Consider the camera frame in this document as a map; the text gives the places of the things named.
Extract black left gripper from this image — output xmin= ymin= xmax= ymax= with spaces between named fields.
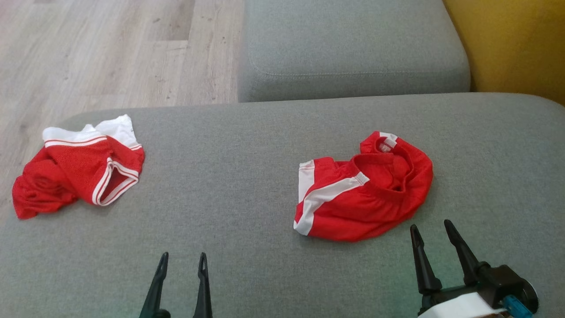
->
xmin=139 ymin=252 xmax=213 ymax=318

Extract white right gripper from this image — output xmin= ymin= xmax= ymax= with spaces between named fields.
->
xmin=410 ymin=220 xmax=509 ymax=318

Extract red white basketball jersey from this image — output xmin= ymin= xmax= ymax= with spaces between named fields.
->
xmin=12 ymin=114 xmax=145 ymax=220

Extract red white-striped shorts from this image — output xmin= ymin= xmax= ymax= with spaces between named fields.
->
xmin=293 ymin=131 xmax=434 ymax=242

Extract large grey sofa seat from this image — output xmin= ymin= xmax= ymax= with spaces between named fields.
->
xmin=0 ymin=92 xmax=565 ymax=318

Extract yellow upholstered panel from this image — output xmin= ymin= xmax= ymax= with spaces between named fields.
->
xmin=443 ymin=0 xmax=565 ymax=106

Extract small grey sofa cushion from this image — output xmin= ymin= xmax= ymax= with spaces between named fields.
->
xmin=237 ymin=0 xmax=471 ymax=103

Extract blue plug camera cable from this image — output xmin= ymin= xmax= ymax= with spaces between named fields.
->
xmin=502 ymin=295 xmax=534 ymax=318

